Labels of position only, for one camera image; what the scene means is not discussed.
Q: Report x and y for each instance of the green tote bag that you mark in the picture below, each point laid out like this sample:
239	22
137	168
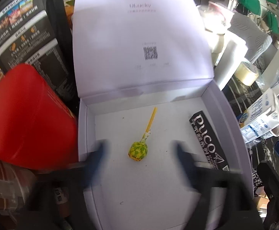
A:
271	22
252	6

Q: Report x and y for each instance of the white open gift box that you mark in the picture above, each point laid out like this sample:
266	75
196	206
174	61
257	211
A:
129	57

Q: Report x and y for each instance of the red canister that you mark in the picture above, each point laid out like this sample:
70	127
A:
37	131

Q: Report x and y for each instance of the clear packing tape roll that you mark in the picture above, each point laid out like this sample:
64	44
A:
247	73

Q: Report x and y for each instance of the grey leaf pattern chair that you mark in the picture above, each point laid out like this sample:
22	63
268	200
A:
255	39

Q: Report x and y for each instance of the yellow green lollipop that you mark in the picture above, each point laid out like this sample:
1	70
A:
139	150

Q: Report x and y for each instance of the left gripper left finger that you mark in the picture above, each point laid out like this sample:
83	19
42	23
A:
82	174

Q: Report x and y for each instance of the black Puco pack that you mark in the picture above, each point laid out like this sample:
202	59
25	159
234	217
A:
209	141

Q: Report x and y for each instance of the blue white milk carton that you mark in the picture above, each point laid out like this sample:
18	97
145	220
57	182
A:
261	117

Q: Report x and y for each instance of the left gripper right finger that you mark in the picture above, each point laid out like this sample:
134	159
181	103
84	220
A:
204	179

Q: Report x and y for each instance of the black snack bag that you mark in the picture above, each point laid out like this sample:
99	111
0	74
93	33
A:
36	32

